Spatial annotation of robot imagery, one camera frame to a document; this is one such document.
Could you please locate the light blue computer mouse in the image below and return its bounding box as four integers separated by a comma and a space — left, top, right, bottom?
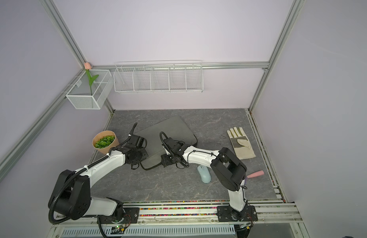
197, 165, 211, 183

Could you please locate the potted green plant paper cup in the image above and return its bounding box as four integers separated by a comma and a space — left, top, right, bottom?
92, 131, 120, 154

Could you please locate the grey laptop bag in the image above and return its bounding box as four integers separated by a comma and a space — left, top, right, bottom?
135, 116, 197, 168

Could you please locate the beige work glove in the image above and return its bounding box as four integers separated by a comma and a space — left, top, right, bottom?
227, 127, 256, 160

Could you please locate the purple pink brush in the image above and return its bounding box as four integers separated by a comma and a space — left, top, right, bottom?
247, 170, 264, 179

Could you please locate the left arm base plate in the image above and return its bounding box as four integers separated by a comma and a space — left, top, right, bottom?
98, 207, 140, 224

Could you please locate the white wire wall shelf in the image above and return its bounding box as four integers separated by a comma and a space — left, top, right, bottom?
114, 60, 204, 93

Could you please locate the pink artificial tulip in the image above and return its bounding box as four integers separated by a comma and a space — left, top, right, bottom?
84, 62, 99, 96

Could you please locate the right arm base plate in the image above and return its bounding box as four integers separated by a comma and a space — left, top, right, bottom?
217, 204, 258, 222

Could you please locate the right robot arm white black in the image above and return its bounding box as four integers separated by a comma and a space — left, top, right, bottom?
161, 137, 248, 220

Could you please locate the white mesh box basket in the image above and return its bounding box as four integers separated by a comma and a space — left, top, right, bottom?
66, 69, 114, 110

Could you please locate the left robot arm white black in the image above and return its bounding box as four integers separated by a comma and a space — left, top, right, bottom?
48, 134, 148, 224

